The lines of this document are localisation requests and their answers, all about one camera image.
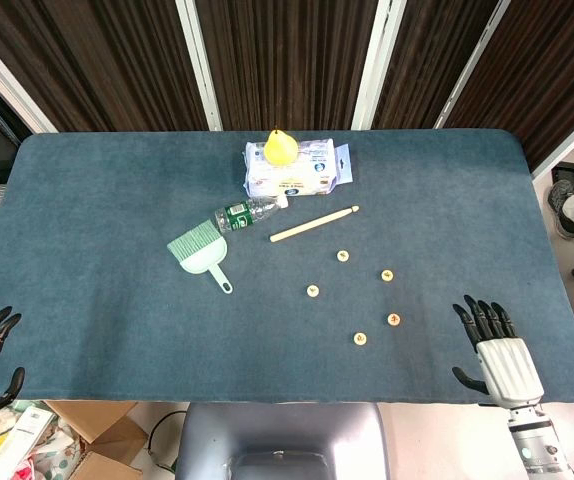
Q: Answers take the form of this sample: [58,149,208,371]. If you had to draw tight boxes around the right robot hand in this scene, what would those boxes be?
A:
[451,293,544,409]

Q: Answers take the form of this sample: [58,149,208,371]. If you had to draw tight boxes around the mint green hand brush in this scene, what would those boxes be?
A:
[166,221,235,295]

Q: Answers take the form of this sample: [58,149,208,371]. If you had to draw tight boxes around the white printed carton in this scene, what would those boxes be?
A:
[0,404,56,471]

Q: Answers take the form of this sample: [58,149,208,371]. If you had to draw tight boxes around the blue table cloth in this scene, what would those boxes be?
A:
[0,128,574,405]

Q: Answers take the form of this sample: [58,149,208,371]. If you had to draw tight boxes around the brown cardboard box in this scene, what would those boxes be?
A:
[44,399,149,480]

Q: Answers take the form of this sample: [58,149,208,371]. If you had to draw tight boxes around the grey patterned sneaker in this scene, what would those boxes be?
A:
[546,179,574,240]

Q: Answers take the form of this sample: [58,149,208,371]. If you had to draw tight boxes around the wooden drumstick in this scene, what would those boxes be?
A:
[269,204,361,244]

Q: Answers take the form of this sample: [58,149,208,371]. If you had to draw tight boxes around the clear bottle green label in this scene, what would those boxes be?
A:
[213,193,290,234]

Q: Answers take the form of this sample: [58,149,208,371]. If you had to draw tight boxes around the purple white tissue pack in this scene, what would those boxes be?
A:
[241,138,356,198]

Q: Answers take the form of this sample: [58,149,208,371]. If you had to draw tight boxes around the dark slatted screen panel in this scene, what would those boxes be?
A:
[351,0,511,131]
[434,0,574,174]
[0,0,218,134]
[176,0,393,132]

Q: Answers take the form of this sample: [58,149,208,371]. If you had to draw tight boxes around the yellow pear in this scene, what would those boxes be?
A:
[263,125,299,166]

